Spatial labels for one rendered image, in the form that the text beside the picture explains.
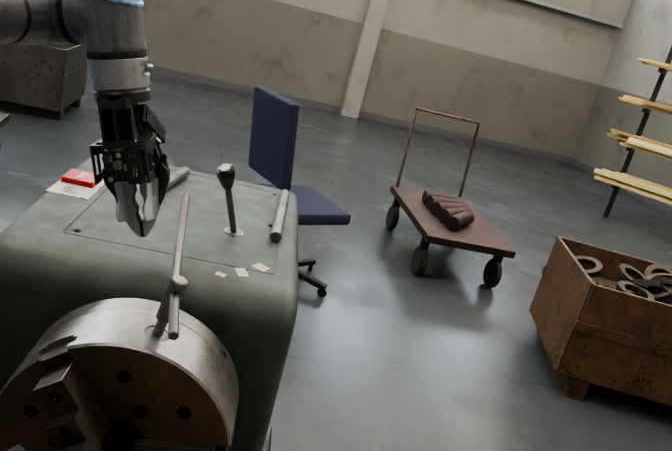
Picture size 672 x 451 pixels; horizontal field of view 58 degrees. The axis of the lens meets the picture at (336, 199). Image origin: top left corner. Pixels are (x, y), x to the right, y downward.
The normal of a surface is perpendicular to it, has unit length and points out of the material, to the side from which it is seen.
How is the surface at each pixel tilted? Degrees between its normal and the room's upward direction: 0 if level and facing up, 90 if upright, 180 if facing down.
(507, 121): 90
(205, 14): 90
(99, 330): 16
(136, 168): 90
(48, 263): 42
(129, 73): 81
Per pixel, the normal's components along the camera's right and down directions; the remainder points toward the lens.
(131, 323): 0.21, -0.93
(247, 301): 0.22, -0.48
